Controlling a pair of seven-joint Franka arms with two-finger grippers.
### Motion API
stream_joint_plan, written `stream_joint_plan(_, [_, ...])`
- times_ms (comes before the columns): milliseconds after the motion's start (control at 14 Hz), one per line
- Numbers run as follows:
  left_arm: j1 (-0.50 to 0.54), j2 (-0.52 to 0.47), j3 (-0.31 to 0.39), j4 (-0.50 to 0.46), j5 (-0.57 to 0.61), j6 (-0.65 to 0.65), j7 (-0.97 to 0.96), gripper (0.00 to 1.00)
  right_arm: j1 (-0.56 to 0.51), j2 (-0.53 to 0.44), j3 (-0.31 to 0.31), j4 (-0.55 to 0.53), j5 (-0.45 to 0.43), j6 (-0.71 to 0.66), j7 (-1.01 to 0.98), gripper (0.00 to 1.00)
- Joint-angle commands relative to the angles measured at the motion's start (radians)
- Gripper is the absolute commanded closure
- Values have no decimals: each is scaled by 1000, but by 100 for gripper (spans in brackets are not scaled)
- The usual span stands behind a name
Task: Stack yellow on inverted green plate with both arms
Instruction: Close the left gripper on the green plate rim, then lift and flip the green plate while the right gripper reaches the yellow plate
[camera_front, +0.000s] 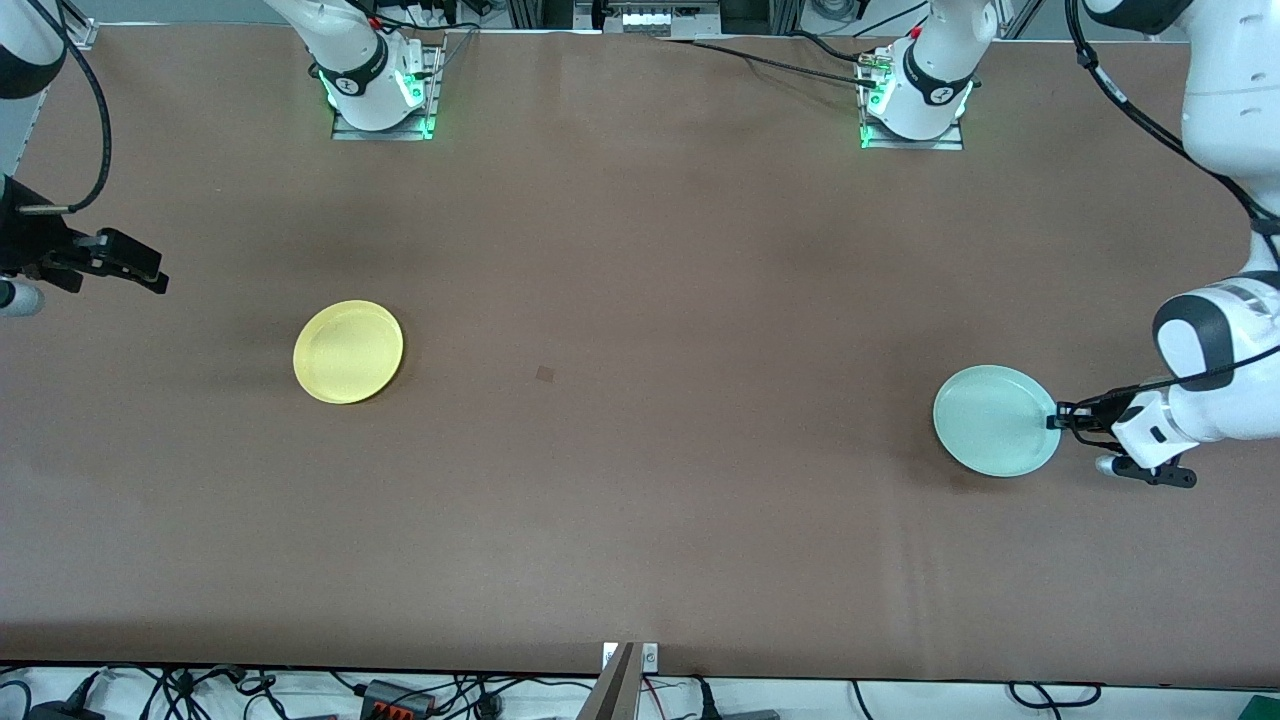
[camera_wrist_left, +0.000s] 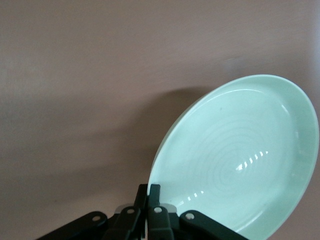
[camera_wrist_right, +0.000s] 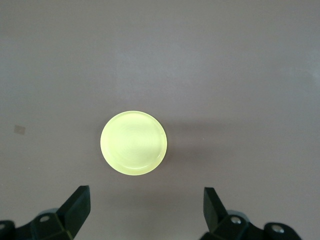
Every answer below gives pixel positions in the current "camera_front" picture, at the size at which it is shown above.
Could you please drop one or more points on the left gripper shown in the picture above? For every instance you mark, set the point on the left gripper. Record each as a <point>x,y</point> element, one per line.
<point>1098,414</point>

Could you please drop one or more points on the black upright plug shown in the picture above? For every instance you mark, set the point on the black upright plug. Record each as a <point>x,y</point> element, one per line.
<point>705,700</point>

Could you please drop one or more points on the white mounting bracket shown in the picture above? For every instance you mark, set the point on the white mounting bracket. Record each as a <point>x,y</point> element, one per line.
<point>650,656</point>

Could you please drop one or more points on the yellow plate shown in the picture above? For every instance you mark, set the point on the yellow plate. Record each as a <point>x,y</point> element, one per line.
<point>348,352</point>

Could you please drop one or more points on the perforated metal table rail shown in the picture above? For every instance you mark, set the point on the perforated metal table rail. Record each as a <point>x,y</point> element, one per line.
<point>40,110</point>

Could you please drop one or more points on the aluminium profile post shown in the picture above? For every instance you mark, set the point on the aluminium profile post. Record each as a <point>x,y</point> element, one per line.
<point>788,12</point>
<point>530,12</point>

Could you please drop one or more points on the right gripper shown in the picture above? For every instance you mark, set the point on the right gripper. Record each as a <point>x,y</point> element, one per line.
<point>28,238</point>

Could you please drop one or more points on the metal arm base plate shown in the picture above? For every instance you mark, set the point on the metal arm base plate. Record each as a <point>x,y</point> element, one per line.
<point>910,145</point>
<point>380,135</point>

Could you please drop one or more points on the pale green plate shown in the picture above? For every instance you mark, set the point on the pale green plate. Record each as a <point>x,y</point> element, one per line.
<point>997,420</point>

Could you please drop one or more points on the brown wooden beam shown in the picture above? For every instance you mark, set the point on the brown wooden beam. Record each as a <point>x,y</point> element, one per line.
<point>612,690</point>

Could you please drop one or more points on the aluminium corner bracket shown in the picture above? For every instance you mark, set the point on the aluminium corner bracket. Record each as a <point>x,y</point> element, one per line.
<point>80,32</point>

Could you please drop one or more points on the black orange power adapter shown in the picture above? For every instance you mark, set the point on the black orange power adapter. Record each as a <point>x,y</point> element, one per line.
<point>398,698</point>

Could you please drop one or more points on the metal bracket with white connectors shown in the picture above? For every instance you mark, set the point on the metal bracket with white connectors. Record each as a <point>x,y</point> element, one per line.
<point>648,18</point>

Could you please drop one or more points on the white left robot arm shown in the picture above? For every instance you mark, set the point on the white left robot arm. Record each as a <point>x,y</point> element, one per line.
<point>1230,100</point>

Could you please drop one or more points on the green object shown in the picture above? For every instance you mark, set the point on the green object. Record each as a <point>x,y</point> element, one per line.
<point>1262,710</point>

